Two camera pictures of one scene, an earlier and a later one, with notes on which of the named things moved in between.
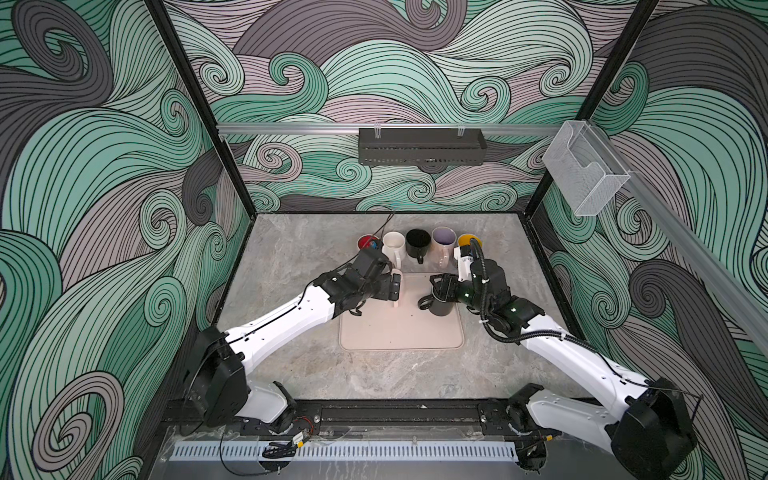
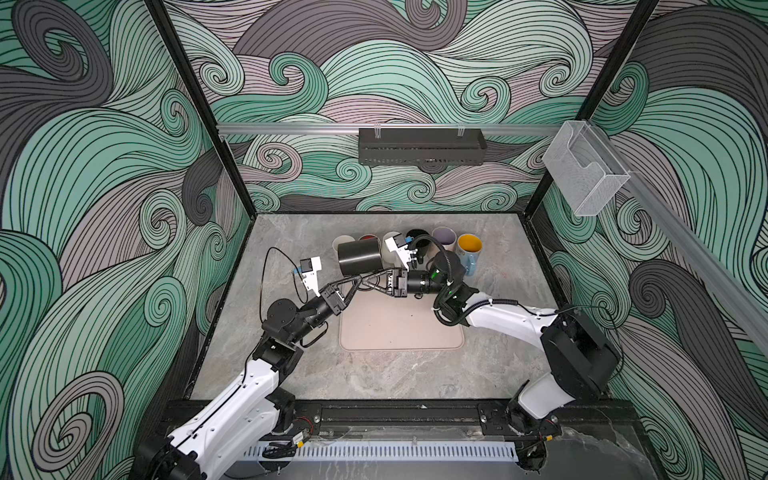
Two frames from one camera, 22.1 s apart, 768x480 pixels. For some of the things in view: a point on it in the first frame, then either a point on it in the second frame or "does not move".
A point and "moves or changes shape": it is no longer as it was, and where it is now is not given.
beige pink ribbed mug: x=442 y=250 moves or changes shape
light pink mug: x=400 y=272 moves or changes shape
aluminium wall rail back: x=391 y=127 does not move
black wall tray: x=422 y=146 does not move
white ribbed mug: x=394 y=245 does not move
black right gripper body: x=465 y=292 -> x=414 y=283
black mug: x=434 y=306 -> x=360 y=257
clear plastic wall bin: x=584 y=170 does not move
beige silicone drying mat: x=381 y=326 does not move
